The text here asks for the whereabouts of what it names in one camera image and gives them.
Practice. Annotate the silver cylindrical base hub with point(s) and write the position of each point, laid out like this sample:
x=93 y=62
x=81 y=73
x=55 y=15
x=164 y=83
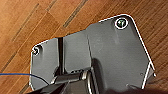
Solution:
x=86 y=76

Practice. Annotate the silver base screw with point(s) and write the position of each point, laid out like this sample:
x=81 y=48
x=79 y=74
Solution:
x=121 y=22
x=36 y=50

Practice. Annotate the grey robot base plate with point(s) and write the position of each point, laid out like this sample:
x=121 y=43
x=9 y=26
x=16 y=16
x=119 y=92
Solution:
x=113 y=53

